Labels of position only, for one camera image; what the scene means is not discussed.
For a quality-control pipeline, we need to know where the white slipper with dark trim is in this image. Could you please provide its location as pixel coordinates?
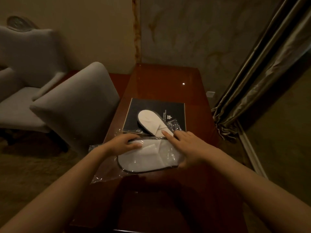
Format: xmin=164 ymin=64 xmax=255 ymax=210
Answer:
xmin=137 ymin=109 xmax=174 ymax=138
xmin=118 ymin=138 xmax=183 ymax=174

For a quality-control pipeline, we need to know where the person's left forearm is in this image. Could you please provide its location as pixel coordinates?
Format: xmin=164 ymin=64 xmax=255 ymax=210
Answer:
xmin=0 ymin=145 xmax=111 ymax=233

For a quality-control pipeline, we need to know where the person's left hand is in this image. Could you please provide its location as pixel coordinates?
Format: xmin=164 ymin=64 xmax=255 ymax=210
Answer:
xmin=104 ymin=133 xmax=144 ymax=157

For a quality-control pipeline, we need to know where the black folder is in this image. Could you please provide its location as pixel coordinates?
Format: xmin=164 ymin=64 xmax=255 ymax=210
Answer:
xmin=122 ymin=98 xmax=186 ymax=137

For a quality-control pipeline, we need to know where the grey upholstered chair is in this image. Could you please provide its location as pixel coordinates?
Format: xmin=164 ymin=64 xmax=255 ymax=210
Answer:
xmin=29 ymin=61 xmax=121 ymax=156

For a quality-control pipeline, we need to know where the striped olive curtain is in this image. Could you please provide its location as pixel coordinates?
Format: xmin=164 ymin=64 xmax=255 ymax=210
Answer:
xmin=211 ymin=0 xmax=311 ymax=144

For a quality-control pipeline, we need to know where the grey armchair with carved crest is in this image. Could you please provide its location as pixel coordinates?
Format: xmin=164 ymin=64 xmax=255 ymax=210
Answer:
xmin=0 ymin=16 xmax=69 ymax=146

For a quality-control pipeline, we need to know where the white baseboard strip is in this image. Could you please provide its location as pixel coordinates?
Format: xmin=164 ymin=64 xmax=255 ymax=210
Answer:
xmin=237 ymin=121 xmax=268 ymax=179

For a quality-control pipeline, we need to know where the clear plastic bag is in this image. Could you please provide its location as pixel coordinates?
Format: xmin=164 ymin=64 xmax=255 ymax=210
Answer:
xmin=88 ymin=118 xmax=185 ymax=185

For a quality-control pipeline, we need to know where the person's right forearm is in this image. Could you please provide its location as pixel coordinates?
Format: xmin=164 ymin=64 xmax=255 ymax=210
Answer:
xmin=205 ymin=150 xmax=311 ymax=233

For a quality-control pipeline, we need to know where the person's right hand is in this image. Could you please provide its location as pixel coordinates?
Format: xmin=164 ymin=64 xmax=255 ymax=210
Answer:
xmin=161 ymin=130 xmax=215 ymax=169

